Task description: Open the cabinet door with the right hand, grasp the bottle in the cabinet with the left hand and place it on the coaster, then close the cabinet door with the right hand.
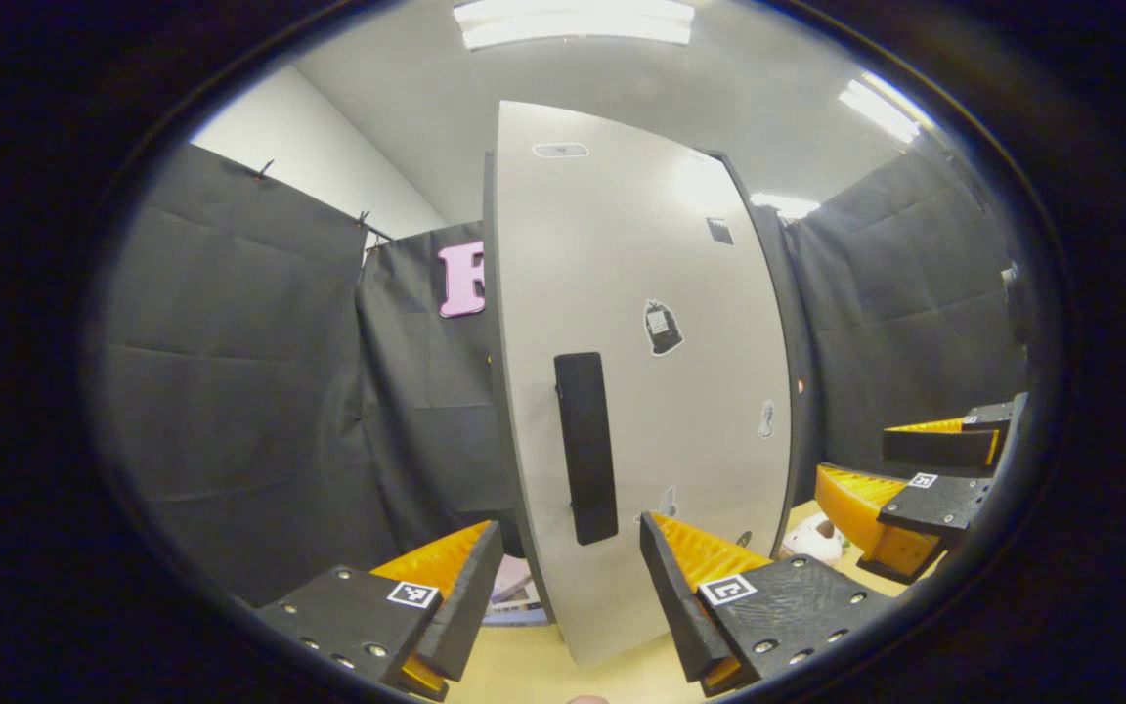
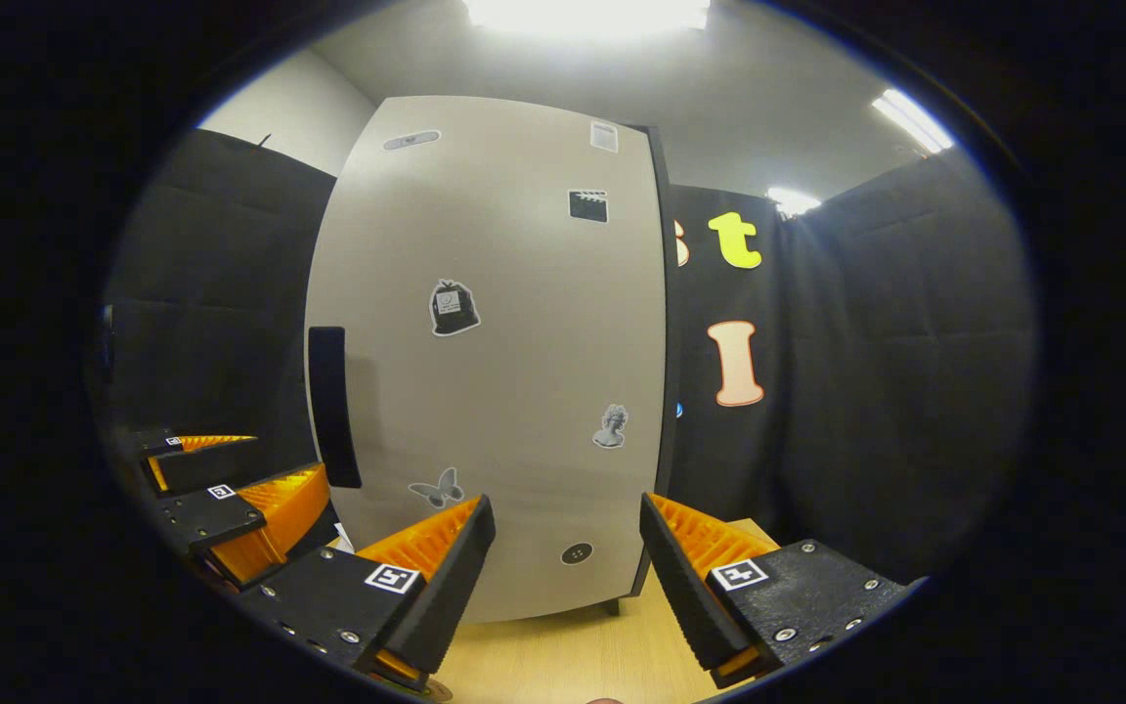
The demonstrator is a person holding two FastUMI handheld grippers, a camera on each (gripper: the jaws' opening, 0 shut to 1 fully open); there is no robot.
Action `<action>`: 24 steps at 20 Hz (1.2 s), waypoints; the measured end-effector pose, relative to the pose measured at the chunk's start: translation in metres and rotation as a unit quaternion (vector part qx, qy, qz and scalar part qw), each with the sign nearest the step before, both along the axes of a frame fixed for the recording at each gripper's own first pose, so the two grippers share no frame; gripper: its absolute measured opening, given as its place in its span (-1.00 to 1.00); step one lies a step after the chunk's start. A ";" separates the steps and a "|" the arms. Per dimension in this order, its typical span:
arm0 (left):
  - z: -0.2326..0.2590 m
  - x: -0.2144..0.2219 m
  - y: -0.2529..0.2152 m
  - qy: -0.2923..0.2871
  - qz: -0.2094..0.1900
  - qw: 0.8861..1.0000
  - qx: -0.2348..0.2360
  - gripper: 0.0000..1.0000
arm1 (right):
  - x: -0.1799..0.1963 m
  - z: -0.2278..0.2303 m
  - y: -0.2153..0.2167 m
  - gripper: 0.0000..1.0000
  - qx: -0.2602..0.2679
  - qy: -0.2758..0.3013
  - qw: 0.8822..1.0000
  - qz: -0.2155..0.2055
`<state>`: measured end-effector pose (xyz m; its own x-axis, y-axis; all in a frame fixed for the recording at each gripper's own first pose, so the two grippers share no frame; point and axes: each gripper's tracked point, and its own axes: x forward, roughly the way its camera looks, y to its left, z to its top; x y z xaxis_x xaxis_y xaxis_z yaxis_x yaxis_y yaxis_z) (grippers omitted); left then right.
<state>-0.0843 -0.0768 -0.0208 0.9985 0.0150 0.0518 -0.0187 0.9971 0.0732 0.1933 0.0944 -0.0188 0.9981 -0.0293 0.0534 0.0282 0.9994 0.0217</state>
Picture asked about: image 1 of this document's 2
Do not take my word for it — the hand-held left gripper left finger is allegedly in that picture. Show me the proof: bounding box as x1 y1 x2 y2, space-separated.
253 520 506 702

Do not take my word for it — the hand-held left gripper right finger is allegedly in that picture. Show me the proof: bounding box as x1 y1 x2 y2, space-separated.
638 509 898 698

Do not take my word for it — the black door handle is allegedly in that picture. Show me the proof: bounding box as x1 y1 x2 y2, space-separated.
552 351 621 548

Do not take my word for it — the beige cabinet door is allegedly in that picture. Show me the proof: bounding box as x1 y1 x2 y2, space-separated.
482 100 801 668

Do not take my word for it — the blue book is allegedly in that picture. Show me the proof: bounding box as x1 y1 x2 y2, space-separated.
483 604 554 628

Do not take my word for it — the pink book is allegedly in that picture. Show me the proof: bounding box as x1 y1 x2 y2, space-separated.
493 555 533 605

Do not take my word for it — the pink white plush toy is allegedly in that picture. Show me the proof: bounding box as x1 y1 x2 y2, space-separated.
779 514 846 569

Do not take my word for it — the long ceiling light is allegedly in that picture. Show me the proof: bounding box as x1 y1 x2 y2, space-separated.
837 71 937 145

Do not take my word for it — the small ceiling light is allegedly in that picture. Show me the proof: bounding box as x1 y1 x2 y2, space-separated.
750 192 822 222

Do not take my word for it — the black backdrop cloth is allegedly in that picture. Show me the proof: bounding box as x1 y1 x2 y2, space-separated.
99 132 1033 607

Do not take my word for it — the large ceiling light panel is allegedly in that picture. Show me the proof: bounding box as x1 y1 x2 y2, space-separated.
453 0 697 52

